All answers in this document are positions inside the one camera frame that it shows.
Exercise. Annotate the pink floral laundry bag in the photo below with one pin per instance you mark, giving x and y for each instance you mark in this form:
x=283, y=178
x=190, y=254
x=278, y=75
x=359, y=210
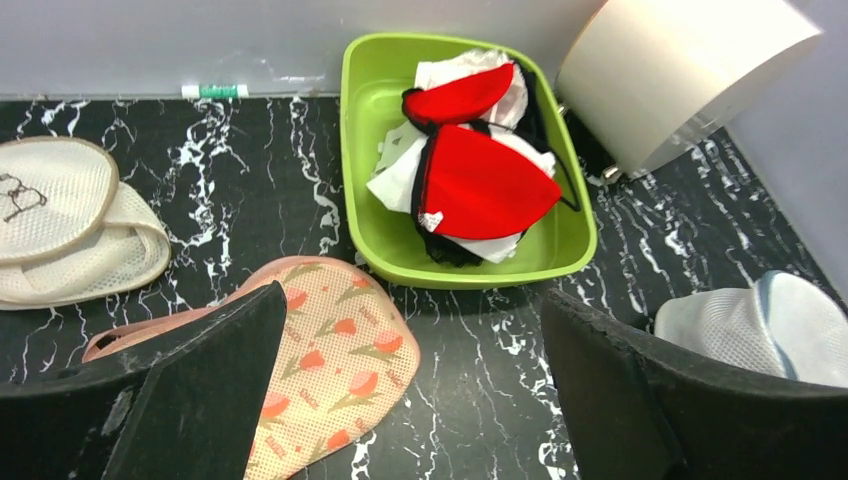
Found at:
x=346, y=358

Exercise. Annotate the black garment in basin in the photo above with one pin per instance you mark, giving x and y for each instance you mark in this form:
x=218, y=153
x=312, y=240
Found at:
x=536, y=112

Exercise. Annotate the red bra in basin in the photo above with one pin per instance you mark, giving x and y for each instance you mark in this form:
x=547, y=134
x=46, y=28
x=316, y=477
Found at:
x=484, y=179

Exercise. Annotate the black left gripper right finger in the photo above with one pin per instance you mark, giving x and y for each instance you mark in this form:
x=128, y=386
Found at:
x=638, y=407

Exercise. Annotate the green plastic basin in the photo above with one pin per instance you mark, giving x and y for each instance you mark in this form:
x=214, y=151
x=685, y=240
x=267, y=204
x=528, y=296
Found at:
x=376, y=68

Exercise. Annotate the white blue-trimmed mesh laundry bag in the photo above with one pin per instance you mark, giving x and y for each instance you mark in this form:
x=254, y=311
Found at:
x=782, y=326

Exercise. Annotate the green white marker pen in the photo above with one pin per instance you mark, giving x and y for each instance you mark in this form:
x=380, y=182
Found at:
x=211, y=91

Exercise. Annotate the white garment in basin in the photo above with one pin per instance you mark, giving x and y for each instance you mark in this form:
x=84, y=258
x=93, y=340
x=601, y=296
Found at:
x=471, y=163

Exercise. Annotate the cream cylindrical drum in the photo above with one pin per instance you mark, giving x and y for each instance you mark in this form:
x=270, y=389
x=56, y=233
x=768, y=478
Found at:
x=652, y=79

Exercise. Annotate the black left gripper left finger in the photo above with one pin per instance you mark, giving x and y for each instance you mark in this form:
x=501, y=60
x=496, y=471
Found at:
x=182, y=405

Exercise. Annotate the cream mesh laundry bag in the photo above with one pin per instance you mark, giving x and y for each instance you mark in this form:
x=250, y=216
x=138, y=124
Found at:
x=71, y=230

